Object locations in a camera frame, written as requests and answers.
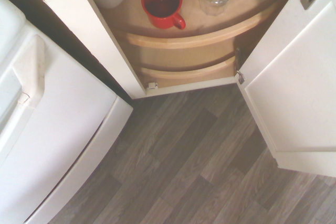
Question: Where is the white cabinet door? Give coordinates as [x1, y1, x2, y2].
[237, 0, 336, 178]

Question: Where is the small round wooden shelf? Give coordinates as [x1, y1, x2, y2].
[140, 56, 237, 88]

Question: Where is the large round wooden shelf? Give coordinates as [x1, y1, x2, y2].
[90, 0, 292, 49]

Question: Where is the small metal door hinge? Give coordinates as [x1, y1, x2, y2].
[235, 47, 246, 85]

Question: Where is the red ceramic mug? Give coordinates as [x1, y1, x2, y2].
[141, 0, 186, 30]

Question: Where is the white kitchen stove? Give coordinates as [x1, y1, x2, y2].
[0, 0, 134, 224]

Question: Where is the white corner cabinet frame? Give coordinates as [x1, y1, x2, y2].
[20, 0, 240, 100]

